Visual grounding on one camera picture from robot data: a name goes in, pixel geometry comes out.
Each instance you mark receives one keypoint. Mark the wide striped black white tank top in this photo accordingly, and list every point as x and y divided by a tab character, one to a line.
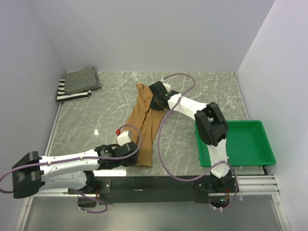
62	96

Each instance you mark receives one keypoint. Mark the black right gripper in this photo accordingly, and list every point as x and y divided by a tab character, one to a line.
153	107

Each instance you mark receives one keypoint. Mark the thin striped black tank top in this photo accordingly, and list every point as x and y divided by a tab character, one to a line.
81	81

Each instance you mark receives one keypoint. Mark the aluminium rail frame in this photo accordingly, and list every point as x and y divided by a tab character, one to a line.
82	125

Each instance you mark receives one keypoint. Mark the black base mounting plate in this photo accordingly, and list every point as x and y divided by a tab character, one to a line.
149	189

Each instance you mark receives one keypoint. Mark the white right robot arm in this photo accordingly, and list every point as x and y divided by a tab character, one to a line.
211	126

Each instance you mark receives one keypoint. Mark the green plastic bin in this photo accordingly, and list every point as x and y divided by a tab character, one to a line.
247	144

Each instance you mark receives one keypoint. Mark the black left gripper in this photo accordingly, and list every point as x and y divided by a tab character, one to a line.
133	161

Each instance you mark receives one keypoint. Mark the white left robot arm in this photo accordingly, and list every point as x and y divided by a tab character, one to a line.
34	173

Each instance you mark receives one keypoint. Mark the tan tank top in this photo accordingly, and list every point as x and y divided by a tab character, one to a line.
147	121

